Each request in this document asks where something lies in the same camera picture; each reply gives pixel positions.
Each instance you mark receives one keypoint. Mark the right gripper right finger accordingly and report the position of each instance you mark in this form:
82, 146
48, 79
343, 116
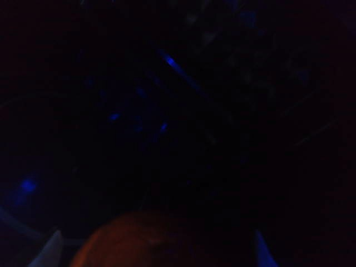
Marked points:
264, 253

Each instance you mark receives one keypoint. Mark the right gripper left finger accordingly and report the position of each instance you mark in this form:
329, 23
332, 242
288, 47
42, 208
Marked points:
51, 250

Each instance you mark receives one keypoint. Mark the orange fruit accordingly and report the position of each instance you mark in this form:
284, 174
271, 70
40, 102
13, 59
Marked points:
155, 244

